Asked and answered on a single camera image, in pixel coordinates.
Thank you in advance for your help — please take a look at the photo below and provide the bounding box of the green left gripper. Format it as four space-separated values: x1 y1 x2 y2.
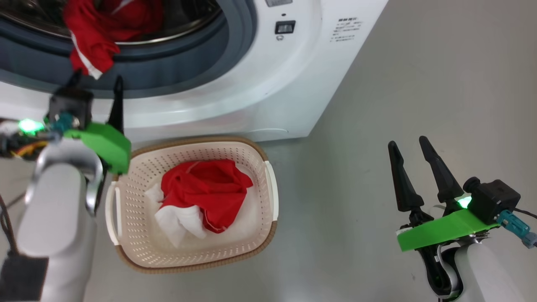
62 70 132 175

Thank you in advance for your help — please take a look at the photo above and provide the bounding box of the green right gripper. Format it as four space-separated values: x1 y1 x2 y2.
388 135 501 253

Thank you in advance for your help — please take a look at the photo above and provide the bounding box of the red garment with white stripes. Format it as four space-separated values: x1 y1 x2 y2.
62 0 165 80

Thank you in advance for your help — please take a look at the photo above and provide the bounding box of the red garment plain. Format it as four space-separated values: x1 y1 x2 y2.
161 159 254 234

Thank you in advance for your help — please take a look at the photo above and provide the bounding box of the white cloth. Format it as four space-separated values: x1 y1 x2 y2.
145 183 209 249

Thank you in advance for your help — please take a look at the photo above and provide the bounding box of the grey rubber door gasket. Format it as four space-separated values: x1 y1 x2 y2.
0 0 258 99

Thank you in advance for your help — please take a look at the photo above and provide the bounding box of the white front-load washing machine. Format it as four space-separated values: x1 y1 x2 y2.
0 0 389 144

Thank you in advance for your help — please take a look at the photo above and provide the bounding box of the cream perforated laundry basket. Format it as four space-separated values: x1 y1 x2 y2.
105 136 279 274

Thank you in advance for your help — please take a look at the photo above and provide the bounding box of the steel washer drum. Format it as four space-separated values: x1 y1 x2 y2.
0 0 224 46

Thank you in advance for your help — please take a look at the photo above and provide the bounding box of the printed text label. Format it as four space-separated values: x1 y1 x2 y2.
330 17 364 43

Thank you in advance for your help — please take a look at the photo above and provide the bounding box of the teal left camera cable connector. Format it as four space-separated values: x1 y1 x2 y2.
51 112 81 135

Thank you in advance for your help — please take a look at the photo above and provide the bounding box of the teal camera cable connector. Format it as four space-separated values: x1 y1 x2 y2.
497 210 537 249
51 112 81 135

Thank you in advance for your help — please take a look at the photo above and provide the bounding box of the coloured wire bundle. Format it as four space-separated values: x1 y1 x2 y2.
0 120 50 161

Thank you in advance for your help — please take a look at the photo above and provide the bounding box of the teal right camera cable connector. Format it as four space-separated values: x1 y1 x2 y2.
497 210 537 249

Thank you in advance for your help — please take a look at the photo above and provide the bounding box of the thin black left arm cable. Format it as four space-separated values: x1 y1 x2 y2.
0 194 21 255

